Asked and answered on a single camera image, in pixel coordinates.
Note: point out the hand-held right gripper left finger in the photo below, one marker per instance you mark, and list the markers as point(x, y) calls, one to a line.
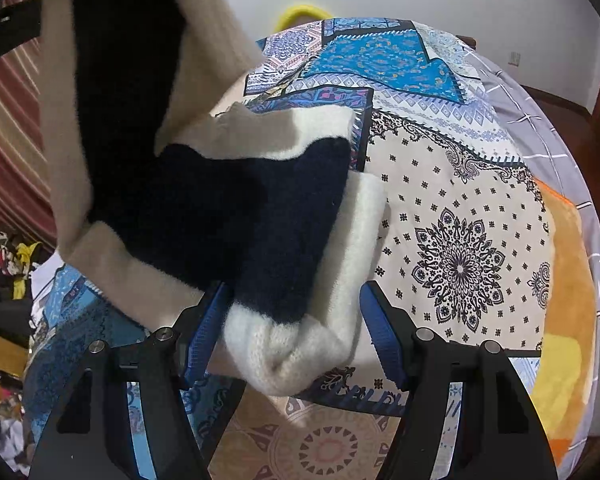
point(205, 340)

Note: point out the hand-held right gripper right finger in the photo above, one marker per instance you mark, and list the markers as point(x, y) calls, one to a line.
point(385, 340)

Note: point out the cream and navy knit sweater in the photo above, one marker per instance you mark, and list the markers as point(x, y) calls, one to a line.
point(220, 210)

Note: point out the pile of mixed clothes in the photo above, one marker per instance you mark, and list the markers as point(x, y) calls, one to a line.
point(5, 265)

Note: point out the red striped cloth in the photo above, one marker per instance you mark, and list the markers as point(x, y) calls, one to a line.
point(10, 150)

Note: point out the blue patterned patchwork blanket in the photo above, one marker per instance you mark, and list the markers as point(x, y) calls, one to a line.
point(455, 220)

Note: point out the grey striped bed sheet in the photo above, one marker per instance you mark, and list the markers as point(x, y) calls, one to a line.
point(535, 110)

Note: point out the yellow round cushion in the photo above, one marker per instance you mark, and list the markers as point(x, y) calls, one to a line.
point(300, 14)

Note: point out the wooden bed post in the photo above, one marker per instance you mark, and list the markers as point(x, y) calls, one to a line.
point(466, 41)

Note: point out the white wall socket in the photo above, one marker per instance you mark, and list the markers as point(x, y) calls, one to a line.
point(516, 58)

